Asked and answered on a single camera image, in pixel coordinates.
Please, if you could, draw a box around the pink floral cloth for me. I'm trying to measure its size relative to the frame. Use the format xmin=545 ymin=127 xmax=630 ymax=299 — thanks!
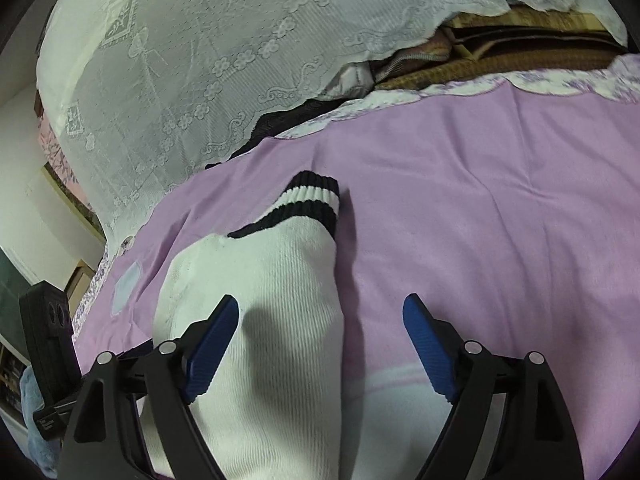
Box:
xmin=34 ymin=109 xmax=93 ymax=211

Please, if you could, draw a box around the white lace cloth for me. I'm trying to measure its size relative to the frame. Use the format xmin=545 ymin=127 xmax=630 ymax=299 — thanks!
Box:
xmin=37 ymin=0 xmax=628 ymax=246

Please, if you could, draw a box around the white sweater with black trim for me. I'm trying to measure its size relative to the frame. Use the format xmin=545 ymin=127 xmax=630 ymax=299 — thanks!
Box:
xmin=140 ymin=171 xmax=451 ymax=480

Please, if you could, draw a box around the brown woven mat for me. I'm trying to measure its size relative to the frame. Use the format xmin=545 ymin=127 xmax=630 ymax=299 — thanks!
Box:
xmin=375 ymin=2 xmax=626 ymax=92

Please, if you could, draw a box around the pink blanket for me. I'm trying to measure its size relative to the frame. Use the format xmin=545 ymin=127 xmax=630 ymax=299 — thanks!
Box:
xmin=70 ymin=82 xmax=640 ymax=480

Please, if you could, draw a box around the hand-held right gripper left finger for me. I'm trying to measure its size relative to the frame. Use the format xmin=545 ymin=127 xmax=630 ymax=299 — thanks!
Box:
xmin=60 ymin=294 xmax=240 ymax=480

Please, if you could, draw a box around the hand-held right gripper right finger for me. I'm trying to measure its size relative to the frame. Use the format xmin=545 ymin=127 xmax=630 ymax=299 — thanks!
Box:
xmin=402 ymin=292 xmax=586 ymax=480

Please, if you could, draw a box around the purple floral bed sheet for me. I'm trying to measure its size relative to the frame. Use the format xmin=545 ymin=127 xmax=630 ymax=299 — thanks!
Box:
xmin=75 ymin=54 xmax=640 ymax=321

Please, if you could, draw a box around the dark green board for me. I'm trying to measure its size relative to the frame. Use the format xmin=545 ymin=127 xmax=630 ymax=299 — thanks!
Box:
xmin=0 ymin=245 xmax=38 ymax=356

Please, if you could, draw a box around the dark cloth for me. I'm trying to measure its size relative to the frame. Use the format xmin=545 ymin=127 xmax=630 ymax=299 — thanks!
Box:
xmin=205 ymin=97 xmax=346 ymax=171

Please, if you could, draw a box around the striped knit cloth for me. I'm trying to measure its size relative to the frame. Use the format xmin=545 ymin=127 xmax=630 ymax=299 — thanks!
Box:
xmin=372 ymin=42 xmax=451 ymax=82

